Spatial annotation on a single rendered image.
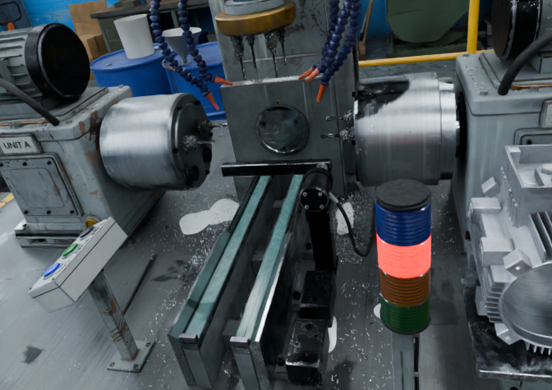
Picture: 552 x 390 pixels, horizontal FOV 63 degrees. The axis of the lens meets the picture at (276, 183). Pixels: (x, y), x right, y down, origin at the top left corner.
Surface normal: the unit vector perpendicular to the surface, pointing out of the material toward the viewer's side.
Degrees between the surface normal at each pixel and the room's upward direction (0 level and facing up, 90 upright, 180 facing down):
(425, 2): 87
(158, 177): 107
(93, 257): 67
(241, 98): 90
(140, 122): 39
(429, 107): 47
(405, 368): 90
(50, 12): 90
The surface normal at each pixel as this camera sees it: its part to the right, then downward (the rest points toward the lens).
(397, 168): -0.18, 0.70
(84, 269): 0.83, -0.36
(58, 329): -0.15, -0.85
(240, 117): -0.22, 0.52
